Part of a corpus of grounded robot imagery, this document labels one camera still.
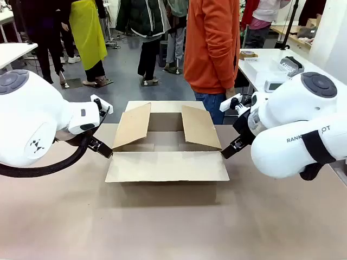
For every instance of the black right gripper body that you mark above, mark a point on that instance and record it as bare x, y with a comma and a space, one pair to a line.
244, 126

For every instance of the brown cardboard box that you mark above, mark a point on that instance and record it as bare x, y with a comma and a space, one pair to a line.
165, 166

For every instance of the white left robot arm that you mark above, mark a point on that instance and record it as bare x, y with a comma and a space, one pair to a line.
27, 113

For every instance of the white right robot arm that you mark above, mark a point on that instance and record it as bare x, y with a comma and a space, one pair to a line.
284, 116

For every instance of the person's left forearm orange sleeve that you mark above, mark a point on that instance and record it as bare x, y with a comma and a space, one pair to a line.
233, 70

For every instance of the person's left hand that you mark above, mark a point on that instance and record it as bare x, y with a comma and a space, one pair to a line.
230, 93

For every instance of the small white device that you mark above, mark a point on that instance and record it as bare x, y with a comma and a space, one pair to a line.
272, 86

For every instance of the white plastic tray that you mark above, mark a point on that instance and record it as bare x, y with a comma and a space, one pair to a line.
265, 73

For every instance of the dark floor plate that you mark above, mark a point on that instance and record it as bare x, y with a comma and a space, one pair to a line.
104, 82
73, 82
149, 82

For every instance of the brown packing tape roll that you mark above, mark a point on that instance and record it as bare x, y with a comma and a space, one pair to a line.
248, 55

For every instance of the black and grey device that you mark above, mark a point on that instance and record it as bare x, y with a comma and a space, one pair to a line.
291, 66

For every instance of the person in orange hoodie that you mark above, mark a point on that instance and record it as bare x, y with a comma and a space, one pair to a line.
208, 40

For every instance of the wooden background table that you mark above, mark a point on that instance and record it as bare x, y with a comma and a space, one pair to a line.
279, 29

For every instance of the person in grey trousers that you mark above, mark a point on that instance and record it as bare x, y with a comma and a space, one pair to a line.
173, 40

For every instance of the black tripod stand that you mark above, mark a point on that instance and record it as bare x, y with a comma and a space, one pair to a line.
291, 24

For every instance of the grey cloth bundle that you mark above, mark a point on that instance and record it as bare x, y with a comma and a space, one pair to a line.
307, 32

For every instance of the person in red and pink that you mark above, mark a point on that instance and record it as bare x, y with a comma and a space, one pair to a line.
260, 13

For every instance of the person in yellow apron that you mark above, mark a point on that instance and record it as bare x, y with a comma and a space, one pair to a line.
86, 32

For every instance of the white side table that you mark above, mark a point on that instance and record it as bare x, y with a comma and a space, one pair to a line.
13, 54

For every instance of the person in black clothes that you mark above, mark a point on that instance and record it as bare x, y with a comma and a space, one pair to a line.
46, 27

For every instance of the person in dark green jacket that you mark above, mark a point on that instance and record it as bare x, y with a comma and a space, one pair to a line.
143, 16

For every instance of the white desk in background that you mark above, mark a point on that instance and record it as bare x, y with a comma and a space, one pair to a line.
5, 20

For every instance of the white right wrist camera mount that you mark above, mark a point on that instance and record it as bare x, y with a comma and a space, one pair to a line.
227, 104

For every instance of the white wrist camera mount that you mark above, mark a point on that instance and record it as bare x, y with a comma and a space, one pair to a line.
106, 105
227, 104

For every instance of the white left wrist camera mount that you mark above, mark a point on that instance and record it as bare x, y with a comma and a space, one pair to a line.
106, 105

